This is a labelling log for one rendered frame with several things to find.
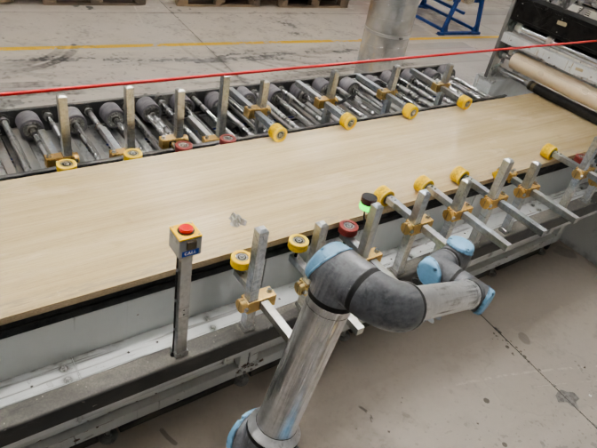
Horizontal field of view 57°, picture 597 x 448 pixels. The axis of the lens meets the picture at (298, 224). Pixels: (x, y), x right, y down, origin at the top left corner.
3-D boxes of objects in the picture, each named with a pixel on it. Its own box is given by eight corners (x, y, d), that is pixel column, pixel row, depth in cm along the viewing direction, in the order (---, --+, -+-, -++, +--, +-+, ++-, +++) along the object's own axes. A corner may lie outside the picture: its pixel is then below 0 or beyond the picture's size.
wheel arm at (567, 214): (577, 222, 251) (579, 217, 250) (573, 224, 250) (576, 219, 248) (513, 180, 274) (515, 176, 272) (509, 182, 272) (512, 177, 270)
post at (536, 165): (503, 243, 282) (543, 163, 254) (498, 244, 281) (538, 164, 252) (497, 239, 285) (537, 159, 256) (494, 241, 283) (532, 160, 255)
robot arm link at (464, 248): (441, 238, 176) (457, 228, 182) (429, 268, 183) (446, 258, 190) (465, 255, 171) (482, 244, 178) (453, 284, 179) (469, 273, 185)
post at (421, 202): (398, 282, 242) (432, 191, 214) (393, 284, 240) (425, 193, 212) (393, 277, 244) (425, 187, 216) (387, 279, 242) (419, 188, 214)
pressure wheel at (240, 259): (251, 274, 207) (255, 251, 201) (247, 288, 201) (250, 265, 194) (231, 269, 208) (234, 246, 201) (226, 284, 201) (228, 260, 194)
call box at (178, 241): (201, 255, 159) (202, 234, 154) (178, 261, 155) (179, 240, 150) (190, 241, 163) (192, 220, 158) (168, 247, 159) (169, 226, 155)
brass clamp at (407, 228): (431, 230, 229) (434, 220, 226) (408, 238, 221) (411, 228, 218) (421, 222, 232) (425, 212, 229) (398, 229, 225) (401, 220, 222)
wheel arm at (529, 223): (545, 235, 238) (548, 228, 236) (540, 237, 236) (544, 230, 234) (460, 176, 269) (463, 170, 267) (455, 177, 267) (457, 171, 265)
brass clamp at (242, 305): (275, 305, 196) (277, 295, 193) (242, 317, 189) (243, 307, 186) (266, 294, 200) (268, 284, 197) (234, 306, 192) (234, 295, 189)
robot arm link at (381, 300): (410, 304, 110) (504, 287, 165) (364, 269, 117) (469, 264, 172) (382, 350, 113) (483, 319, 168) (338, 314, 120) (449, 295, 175)
